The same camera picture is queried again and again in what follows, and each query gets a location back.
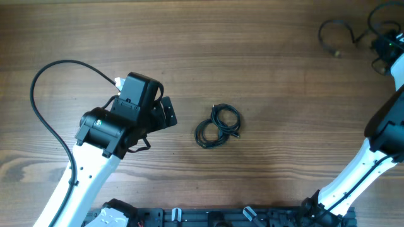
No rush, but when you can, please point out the thin black USB cable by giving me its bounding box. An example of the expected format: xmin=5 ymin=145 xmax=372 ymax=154
xmin=318 ymin=19 xmax=373 ymax=58

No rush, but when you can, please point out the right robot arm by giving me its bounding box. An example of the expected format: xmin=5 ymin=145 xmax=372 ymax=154
xmin=296 ymin=30 xmax=403 ymax=226

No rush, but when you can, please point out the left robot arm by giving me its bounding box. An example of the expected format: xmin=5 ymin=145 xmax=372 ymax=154
xmin=35 ymin=73 xmax=177 ymax=226

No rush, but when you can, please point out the left camera black cable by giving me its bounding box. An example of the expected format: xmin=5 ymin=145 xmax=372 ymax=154
xmin=30 ymin=59 xmax=165 ymax=227

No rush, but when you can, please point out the thick black USB cable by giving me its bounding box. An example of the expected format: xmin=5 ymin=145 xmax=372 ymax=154
xmin=194 ymin=118 xmax=231 ymax=149

